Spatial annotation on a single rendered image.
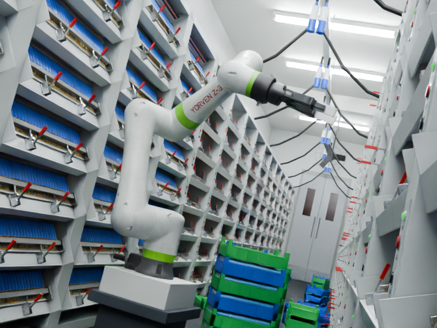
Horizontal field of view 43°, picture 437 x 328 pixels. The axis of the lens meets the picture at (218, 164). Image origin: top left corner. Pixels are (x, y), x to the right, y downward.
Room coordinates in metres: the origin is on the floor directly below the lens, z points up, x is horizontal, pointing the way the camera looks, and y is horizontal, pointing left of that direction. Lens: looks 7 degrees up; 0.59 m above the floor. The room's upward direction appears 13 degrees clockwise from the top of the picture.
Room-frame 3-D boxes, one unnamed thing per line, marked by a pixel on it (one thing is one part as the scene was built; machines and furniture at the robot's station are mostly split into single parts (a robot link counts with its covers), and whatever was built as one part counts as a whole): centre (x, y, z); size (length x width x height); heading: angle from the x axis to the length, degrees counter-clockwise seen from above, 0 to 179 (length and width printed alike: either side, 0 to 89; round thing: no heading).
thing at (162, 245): (2.12, 0.15, 0.52); 0.16 x 0.13 x 0.19; 128
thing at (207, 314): (2.71, -0.26, 0.20); 0.30 x 0.20 x 0.08; 99
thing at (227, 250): (2.71, -0.26, 0.52); 0.30 x 0.20 x 0.08; 99
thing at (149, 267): (2.15, 0.19, 0.40); 0.26 x 0.15 x 0.06; 62
